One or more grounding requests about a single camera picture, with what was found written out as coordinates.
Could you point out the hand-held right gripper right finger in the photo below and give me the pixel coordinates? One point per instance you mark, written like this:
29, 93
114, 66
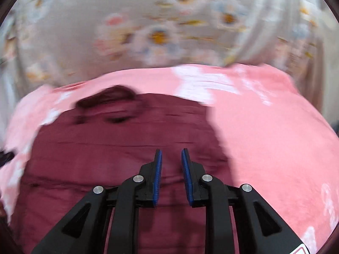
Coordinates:
186, 174

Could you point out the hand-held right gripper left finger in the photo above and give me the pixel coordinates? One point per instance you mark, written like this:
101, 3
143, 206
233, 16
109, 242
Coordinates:
158, 174

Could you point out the grey floral hanging sheet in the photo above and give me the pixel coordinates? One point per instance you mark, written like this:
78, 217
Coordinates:
106, 31

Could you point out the maroon quilted jacket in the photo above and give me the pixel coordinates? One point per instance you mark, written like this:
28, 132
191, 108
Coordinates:
106, 148

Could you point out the pink blanket with white print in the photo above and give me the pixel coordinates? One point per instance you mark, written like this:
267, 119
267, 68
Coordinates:
264, 137

